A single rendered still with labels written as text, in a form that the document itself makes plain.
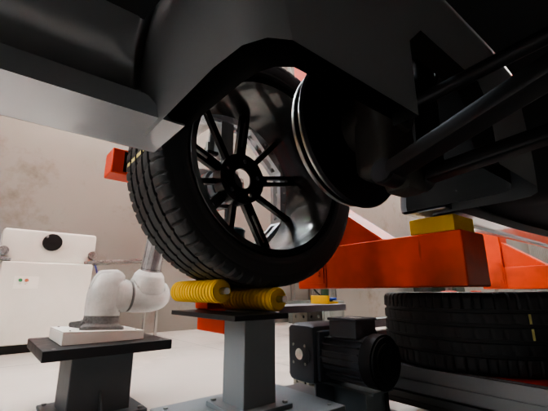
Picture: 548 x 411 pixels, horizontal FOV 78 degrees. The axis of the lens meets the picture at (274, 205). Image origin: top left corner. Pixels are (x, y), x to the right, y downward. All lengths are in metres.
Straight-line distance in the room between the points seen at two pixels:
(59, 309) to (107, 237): 1.27
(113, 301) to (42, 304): 2.09
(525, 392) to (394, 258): 0.46
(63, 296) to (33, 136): 2.03
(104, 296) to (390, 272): 1.26
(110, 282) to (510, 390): 1.57
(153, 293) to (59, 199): 3.08
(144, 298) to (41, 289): 2.08
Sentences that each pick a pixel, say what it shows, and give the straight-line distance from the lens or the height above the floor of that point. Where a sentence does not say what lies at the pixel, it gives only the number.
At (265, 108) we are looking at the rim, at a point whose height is 1.08.
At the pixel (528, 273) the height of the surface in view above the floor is 0.63.
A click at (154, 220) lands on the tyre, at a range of 0.86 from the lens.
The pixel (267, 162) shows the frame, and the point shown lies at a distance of 1.33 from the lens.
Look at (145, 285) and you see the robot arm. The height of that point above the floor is 0.55.
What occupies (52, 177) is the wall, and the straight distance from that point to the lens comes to 4.85.
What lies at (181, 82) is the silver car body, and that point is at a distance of 0.45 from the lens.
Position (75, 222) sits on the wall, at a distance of 4.77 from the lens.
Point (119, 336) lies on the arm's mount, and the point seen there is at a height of 0.32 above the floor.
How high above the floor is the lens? 0.51
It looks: 14 degrees up
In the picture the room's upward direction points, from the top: straight up
